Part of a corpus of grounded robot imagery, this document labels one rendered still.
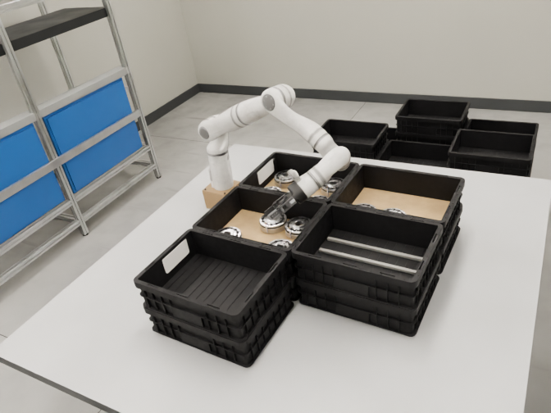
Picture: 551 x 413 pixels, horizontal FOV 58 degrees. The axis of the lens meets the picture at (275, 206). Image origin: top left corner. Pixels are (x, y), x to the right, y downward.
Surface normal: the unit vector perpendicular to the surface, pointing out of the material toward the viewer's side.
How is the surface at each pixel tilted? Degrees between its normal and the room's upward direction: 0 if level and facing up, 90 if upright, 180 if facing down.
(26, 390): 0
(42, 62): 90
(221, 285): 0
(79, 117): 90
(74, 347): 0
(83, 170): 90
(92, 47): 90
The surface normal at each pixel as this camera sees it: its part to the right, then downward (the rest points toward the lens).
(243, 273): -0.13, -0.83
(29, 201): 0.88, 0.15
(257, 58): -0.46, 0.53
